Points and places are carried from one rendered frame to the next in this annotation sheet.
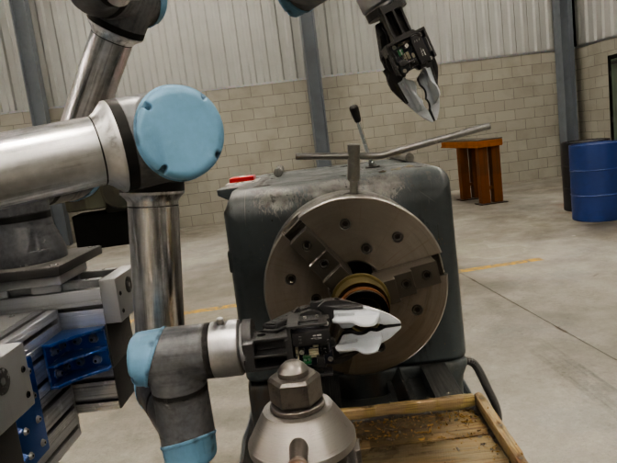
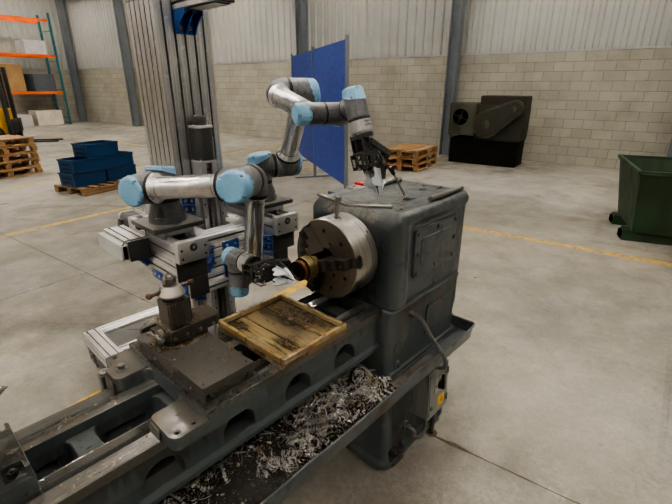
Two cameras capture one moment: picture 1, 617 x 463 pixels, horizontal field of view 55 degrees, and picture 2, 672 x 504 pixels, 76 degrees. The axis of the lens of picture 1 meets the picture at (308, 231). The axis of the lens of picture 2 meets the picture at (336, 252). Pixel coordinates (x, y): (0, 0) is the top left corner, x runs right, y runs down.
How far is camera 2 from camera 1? 1.16 m
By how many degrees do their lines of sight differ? 41
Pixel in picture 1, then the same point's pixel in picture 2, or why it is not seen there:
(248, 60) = (639, 23)
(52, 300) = not seen: hidden behind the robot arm
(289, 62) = not seen: outside the picture
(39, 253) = not seen: hidden behind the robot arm
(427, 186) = (387, 223)
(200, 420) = (237, 282)
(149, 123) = (219, 184)
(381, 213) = (335, 232)
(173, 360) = (229, 260)
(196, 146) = (234, 193)
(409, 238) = (344, 247)
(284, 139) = (647, 102)
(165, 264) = (251, 225)
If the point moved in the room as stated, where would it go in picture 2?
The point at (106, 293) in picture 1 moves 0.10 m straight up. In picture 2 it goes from (273, 222) to (272, 202)
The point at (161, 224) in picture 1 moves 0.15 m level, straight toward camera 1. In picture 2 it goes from (251, 210) to (224, 220)
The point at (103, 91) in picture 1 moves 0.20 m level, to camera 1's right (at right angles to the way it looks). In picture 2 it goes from (292, 134) to (325, 137)
